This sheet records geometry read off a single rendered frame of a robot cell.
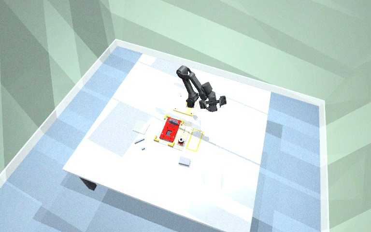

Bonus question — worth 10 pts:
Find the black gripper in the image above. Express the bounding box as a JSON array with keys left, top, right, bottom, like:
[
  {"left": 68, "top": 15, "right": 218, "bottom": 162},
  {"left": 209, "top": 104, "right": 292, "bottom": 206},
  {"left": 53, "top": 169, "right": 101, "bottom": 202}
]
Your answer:
[{"left": 199, "top": 94, "right": 227, "bottom": 110}]

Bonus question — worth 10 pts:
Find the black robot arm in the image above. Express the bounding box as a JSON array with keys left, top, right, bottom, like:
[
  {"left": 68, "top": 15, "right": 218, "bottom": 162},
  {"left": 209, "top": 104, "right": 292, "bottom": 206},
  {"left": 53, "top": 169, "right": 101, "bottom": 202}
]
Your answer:
[{"left": 176, "top": 65, "right": 217, "bottom": 112}]

